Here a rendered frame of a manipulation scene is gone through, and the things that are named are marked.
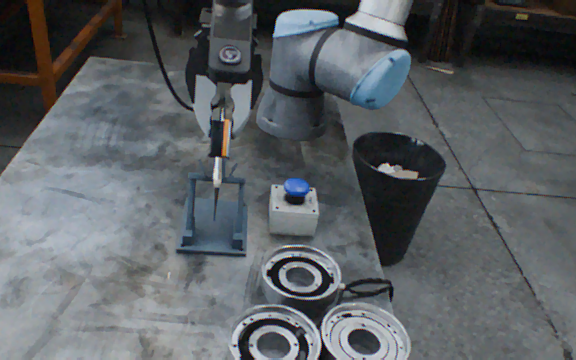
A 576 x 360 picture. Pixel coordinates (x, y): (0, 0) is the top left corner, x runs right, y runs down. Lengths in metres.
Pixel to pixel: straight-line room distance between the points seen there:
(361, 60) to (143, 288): 0.52
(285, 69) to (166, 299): 0.53
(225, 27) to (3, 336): 0.43
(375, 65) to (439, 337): 1.16
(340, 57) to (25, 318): 0.64
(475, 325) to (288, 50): 1.28
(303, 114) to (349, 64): 0.16
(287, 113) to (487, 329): 1.21
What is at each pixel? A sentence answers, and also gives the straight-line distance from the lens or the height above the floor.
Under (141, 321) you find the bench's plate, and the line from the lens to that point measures 0.67.
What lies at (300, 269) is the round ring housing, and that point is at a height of 0.82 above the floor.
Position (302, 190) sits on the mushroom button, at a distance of 0.78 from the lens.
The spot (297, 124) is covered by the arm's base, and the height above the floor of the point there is 0.83.
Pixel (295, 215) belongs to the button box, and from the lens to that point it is 0.78.
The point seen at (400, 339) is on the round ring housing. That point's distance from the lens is 0.65.
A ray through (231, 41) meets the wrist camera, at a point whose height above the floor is 1.11.
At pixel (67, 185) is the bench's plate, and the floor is 0.80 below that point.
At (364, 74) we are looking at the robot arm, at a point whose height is 0.98.
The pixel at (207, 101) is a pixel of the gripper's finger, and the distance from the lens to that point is 0.69.
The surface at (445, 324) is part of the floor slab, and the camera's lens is 1.92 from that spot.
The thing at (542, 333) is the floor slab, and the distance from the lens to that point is 2.08.
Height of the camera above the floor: 1.30
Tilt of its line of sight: 37 degrees down
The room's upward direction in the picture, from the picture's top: 9 degrees clockwise
